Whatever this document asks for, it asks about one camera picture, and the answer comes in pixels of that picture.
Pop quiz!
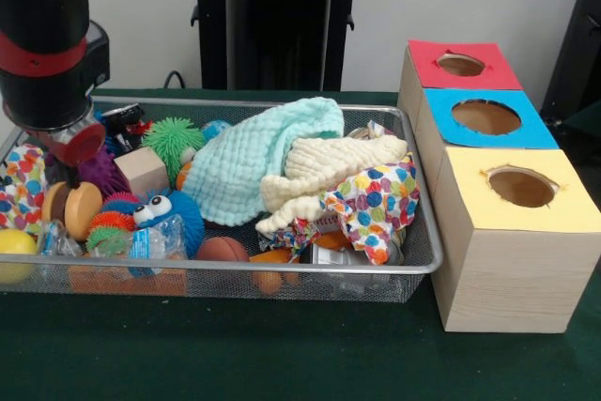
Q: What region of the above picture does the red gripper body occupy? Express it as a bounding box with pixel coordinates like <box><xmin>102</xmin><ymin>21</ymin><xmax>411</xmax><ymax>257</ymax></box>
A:
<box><xmin>27</xmin><ymin>122</ymin><xmax>107</xmax><ymax>167</ymax></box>

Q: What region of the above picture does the mint knitted cloth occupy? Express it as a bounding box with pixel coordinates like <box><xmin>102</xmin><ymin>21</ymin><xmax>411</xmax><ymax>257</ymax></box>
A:
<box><xmin>181</xmin><ymin>96</ymin><xmax>347</xmax><ymax>227</ymax></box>

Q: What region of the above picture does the cream knitted cloth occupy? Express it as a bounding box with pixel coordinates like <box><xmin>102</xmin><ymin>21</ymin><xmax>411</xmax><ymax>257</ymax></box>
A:
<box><xmin>255</xmin><ymin>134</ymin><xmax>408</xmax><ymax>235</ymax></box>

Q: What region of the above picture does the polka dot cloth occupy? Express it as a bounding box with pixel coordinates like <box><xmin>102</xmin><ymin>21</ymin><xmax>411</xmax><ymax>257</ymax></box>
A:
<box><xmin>321</xmin><ymin>156</ymin><xmax>422</xmax><ymax>266</ymax></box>
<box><xmin>0</xmin><ymin>143</ymin><xmax>48</xmax><ymax>236</ymax></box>

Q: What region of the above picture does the shallow mesh bin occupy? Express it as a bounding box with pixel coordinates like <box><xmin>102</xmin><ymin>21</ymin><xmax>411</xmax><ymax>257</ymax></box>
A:
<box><xmin>0</xmin><ymin>95</ymin><xmax>443</xmax><ymax>302</ymax></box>

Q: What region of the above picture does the wooden box with three holes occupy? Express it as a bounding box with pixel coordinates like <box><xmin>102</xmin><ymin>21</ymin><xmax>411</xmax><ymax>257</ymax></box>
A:
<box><xmin>397</xmin><ymin>39</ymin><xmax>601</xmax><ymax>334</ymax></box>

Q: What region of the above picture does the purple spiky ball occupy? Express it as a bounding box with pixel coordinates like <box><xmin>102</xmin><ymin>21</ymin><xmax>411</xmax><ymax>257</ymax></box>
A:
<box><xmin>77</xmin><ymin>147</ymin><xmax>131</xmax><ymax>198</ymax></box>

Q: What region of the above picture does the plain wooden cube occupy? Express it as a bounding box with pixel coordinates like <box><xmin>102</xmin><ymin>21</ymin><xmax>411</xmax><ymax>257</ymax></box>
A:
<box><xmin>114</xmin><ymin>146</ymin><xmax>170</xmax><ymax>198</ymax></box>

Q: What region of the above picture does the green puffer ball with eyes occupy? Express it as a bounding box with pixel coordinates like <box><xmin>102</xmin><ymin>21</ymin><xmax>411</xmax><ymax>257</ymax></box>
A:
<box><xmin>140</xmin><ymin>117</ymin><xmax>207</xmax><ymax>177</ymax></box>

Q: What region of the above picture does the yellow smooth ball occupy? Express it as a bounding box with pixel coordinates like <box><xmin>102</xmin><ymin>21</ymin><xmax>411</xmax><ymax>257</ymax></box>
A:
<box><xmin>0</xmin><ymin>229</ymin><xmax>39</xmax><ymax>285</ymax></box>

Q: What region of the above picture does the blue puffer ball with eyes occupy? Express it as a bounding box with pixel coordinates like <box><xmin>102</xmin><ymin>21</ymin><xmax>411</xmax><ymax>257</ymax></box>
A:
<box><xmin>133</xmin><ymin>189</ymin><xmax>207</xmax><ymax>259</ymax></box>

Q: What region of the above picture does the dark green table cloth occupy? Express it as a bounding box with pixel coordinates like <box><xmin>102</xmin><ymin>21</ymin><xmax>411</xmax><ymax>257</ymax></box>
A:
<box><xmin>0</xmin><ymin>87</ymin><xmax>601</xmax><ymax>401</ymax></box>
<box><xmin>561</xmin><ymin>100</ymin><xmax>601</xmax><ymax>142</ymax></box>

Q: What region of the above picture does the black chair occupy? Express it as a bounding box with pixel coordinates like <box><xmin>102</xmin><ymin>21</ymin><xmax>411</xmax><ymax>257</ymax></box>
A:
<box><xmin>539</xmin><ymin>0</ymin><xmax>601</xmax><ymax>116</ymax></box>

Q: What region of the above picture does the black cable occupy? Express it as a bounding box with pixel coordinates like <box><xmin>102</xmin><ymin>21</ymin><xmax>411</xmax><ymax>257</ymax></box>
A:
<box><xmin>162</xmin><ymin>70</ymin><xmax>203</xmax><ymax>90</ymax></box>

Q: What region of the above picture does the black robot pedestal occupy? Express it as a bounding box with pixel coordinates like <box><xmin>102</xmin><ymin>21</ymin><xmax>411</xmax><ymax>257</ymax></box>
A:
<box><xmin>180</xmin><ymin>0</ymin><xmax>379</xmax><ymax>92</ymax></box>

